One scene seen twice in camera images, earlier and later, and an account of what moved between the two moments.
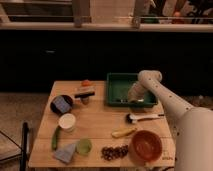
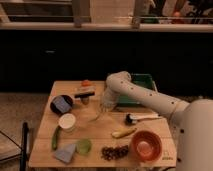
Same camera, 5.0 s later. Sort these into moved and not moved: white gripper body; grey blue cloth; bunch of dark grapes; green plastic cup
Moved: white gripper body
Not moved: grey blue cloth; green plastic cup; bunch of dark grapes
